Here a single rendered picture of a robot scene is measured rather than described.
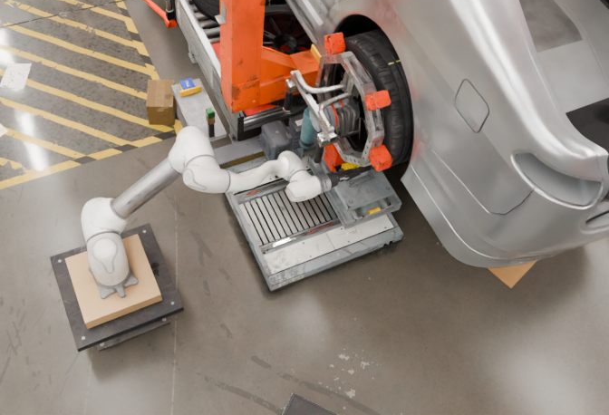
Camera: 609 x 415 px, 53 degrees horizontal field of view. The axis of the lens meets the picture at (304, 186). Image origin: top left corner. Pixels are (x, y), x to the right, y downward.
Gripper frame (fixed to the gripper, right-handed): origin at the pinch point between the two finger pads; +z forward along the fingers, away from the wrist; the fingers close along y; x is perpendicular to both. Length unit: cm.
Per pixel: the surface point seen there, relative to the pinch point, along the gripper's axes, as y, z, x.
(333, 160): -22.1, -5.7, 2.9
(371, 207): -35, 16, -34
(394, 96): 32.0, 6.6, 36.0
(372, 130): 26.4, -4.3, 23.1
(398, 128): 31.1, 5.9, 21.8
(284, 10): -102, 17, 84
